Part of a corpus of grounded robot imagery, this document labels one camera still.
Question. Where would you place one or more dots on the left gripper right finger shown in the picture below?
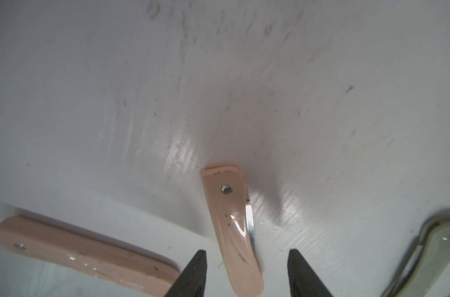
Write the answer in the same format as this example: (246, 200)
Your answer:
(303, 281)

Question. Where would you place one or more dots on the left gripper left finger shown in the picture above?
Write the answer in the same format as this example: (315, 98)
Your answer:
(192, 281)

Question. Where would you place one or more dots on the olive knife lower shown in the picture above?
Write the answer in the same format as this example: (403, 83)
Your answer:
(424, 262)

